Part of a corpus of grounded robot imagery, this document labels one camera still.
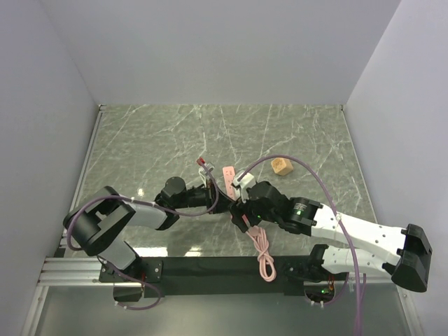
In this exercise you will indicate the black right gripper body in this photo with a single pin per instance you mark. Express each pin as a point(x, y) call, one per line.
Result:
point(253, 213)

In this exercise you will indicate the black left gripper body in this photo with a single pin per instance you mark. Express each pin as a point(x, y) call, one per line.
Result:
point(202, 197)

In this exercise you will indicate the pink power strip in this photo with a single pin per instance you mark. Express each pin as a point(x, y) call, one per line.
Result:
point(228, 176)

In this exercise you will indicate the tan wooden plug adapter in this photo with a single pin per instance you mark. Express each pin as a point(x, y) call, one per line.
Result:
point(281, 166)

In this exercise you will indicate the red square plug adapter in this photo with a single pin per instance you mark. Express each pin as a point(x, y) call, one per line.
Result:
point(246, 221)

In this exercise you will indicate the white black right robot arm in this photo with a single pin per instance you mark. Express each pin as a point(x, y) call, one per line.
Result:
point(403, 253)

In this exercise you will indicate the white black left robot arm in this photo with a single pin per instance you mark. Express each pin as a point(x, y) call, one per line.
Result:
point(97, 228)

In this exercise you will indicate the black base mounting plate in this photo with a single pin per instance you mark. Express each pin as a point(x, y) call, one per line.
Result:
point(231, 275)

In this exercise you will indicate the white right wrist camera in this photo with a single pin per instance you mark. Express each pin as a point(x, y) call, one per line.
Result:
point(241, 180)

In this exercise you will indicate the aluminium rail frame front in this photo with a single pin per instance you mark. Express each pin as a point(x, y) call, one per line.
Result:
point(73, 272)

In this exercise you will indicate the aluminium rail left edge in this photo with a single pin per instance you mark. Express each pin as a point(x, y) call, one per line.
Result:
point(60, 250)

